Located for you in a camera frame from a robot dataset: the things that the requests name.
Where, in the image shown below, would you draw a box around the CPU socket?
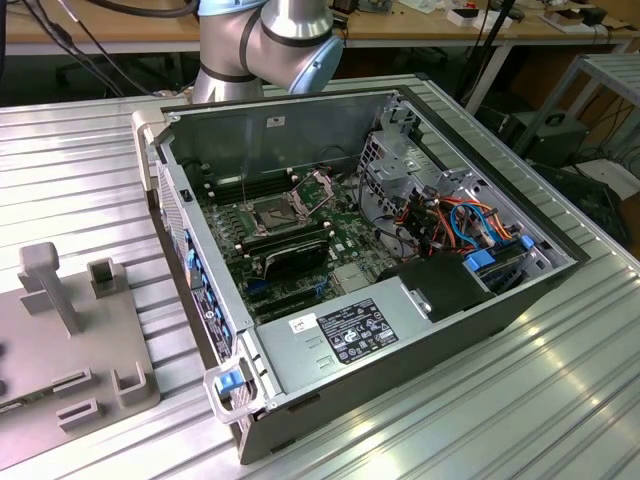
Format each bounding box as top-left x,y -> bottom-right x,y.
248,192 -> 301,237

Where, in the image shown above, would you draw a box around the black RAM stick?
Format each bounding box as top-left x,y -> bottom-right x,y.
233,219 -> 332,250
242,228 -> 335,256

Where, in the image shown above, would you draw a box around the black graphics card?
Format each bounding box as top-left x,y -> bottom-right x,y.
258,237 -> 332,282

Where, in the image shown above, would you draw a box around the green motherboard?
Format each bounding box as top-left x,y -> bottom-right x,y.
192,167 -> 404,326

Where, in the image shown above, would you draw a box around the silver chipset heatsink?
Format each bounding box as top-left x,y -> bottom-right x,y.
331,263 -> 370,295

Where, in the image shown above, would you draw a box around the black expansion slot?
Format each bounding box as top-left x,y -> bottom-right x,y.
254,297 -> 324,324
246,285 -> 321,310

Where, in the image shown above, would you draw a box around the black RAM slot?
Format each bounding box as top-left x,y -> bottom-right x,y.
202,167 -> 294,195
209,177 -> 299,205

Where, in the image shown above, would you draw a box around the silver metal drive cage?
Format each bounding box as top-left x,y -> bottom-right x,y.
357,91 -> 504,224

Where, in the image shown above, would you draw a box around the silver power supply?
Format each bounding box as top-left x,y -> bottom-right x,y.
254,276 -> 437,397

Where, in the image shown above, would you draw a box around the grey open PC case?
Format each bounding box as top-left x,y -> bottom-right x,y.
130,84 -> 592,466

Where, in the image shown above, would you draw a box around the blue case latch tab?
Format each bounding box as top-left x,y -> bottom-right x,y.
213,371 -> 242,397

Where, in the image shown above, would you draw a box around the grey plastic parts rack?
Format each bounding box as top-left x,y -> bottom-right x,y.
0,241 -> 162,459

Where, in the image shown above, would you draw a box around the white box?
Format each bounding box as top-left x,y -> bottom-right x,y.
446,7 -> 514,30

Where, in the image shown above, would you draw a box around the dark flat panel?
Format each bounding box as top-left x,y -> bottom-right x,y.
529,162 -> 632,249

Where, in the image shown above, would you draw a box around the wooden desk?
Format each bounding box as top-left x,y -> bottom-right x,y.
0,0 -> 640,56

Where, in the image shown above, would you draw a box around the brown cardboard box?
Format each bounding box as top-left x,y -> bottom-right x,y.
538,8 -> 586,34

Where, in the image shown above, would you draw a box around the green RAM stick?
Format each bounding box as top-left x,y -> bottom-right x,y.
0,390 -> 54,415

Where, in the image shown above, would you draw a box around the thin black wire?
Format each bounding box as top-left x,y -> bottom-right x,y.
355,169 -> 424,261

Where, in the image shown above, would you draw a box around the orange wire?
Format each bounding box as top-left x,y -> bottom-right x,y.
433,196 -> 517,239

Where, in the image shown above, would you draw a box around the blue wire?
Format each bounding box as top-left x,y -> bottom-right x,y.
448,198 -> 516,249

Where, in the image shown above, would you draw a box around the black box with handle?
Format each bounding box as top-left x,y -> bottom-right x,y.
508,110 -> 590,169

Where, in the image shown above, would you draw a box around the grey metal shelf frame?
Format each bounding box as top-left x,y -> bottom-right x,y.
512,52 -> 640,159

